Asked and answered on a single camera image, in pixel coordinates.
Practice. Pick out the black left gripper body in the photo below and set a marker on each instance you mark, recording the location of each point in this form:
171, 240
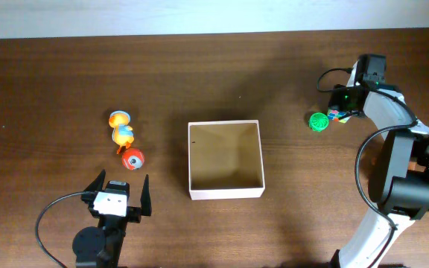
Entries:
133, 216

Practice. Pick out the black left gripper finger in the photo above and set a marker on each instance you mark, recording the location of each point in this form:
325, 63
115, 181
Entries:
145, 200
98, 183

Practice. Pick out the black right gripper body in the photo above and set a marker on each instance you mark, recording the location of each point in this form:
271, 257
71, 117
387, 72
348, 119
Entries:
339, 100

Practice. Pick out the colourful puzzle cube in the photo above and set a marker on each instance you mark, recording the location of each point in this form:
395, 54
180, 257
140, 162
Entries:
339, 116

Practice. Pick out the green ridged ball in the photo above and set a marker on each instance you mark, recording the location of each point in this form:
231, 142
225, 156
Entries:
318, 122

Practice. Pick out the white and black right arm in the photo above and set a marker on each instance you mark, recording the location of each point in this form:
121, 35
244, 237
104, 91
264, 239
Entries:
398, 188

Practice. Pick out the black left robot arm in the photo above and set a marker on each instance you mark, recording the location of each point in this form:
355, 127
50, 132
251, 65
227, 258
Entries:
100, 246

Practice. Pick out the red and grey ball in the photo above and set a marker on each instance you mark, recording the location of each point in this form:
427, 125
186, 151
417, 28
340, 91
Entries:
132, 159

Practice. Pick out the orange duck toy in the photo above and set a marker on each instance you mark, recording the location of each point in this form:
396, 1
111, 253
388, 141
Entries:
122, 133

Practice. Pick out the pink cardboard box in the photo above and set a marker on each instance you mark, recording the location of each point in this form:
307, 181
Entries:
225, 160

